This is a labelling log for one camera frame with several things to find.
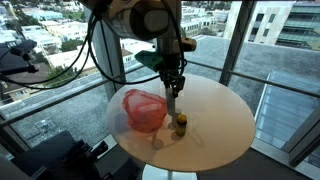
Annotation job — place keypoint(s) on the orange plastic bag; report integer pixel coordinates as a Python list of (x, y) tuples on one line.
[(144, 110)]

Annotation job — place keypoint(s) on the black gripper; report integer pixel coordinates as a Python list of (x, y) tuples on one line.
[(170, 66)]

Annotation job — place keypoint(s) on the slanted dark window post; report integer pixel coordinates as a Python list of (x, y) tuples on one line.
[(235, 43)]

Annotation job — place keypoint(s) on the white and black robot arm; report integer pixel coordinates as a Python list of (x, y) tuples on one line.
[(140, 18)]

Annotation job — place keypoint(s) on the white table pedestal base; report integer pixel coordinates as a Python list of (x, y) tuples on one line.
[(166, 173)]

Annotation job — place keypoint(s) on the black equipment case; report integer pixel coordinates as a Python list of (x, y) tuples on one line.
[(60, 156)]

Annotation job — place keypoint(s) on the yellow capped dark bottle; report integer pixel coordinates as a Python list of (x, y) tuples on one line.
[(181, 126)]

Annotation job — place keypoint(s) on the wide grey window pillar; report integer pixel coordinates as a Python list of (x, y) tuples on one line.
[(110, 60)]

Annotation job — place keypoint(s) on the grey window corner frame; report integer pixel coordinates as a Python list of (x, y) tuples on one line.
[(305, 140)]

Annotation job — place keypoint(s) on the beige wrist attachment block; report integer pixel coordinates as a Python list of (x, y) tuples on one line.
[(189, 44)]

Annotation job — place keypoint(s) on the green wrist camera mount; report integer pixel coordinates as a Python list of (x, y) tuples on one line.
[(149, 60)]

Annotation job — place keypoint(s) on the black camera on stand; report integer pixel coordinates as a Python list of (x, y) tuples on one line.
[(23, 47)]

